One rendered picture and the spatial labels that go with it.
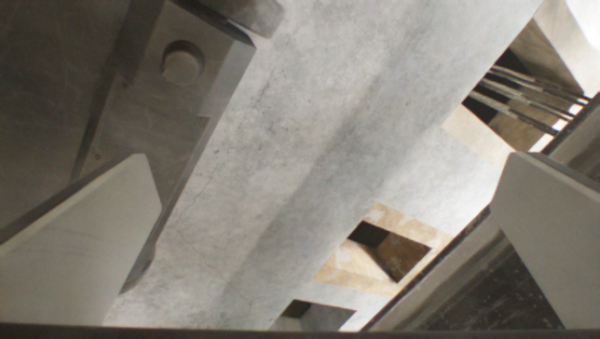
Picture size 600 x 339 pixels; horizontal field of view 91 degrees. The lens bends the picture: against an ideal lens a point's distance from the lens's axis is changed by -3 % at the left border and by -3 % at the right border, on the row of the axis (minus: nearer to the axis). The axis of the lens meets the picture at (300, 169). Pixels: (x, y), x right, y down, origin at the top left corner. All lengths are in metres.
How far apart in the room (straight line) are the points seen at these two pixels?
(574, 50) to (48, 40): 1.08
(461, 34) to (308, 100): 0.36
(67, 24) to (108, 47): 0.04
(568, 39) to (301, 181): 0.75
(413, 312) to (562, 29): 0.78
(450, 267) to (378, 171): 0.47
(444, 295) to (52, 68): 0.55
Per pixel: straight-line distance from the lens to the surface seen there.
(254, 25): 0.42
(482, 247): 0.40
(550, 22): 0.96
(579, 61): 1.10
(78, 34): 0.46
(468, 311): 0.43
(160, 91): 0.41
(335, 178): 0.78
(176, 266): 0.90
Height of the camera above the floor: 0.60
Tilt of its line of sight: 54 degrees down
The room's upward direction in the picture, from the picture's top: 155 degrees clockwise
